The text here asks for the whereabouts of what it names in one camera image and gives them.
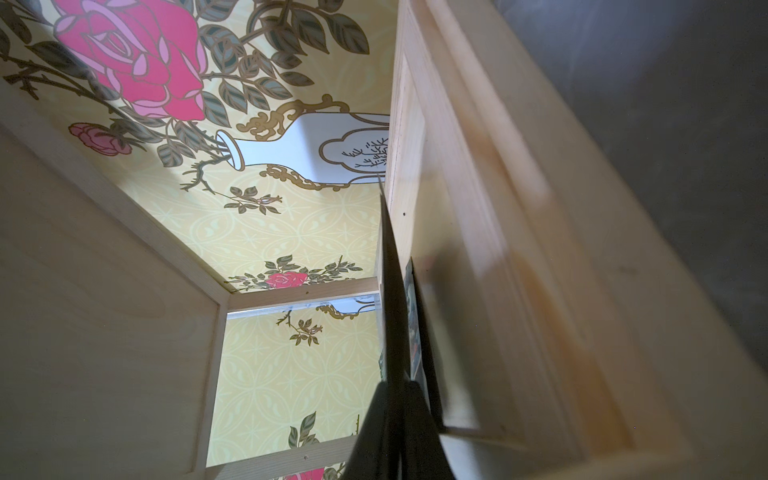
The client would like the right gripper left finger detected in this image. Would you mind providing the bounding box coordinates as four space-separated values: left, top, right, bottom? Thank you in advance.
341 382 402 480

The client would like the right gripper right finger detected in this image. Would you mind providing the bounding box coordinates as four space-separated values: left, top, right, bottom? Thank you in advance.
402 381 455 480

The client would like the green tea bag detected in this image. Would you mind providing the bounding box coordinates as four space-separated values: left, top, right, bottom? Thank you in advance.
379 185 410 384
404 260 445 431

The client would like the wooden two-tier shelf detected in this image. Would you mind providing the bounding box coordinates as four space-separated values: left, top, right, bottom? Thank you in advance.
1 1 767 479

